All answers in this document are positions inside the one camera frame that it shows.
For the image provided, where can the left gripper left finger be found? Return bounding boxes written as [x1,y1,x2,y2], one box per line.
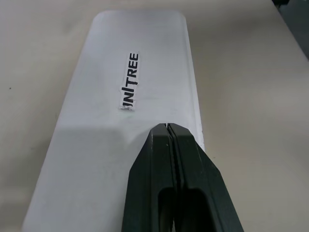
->
[123,122,175,232]

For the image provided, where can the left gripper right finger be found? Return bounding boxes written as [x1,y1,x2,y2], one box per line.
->
[168,123,245,232]

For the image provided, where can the black lettered paper label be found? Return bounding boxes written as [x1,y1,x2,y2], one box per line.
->
[118,50,140,112]

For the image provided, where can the white plastic pencil case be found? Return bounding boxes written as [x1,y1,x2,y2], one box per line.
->
[21,9,206,232]

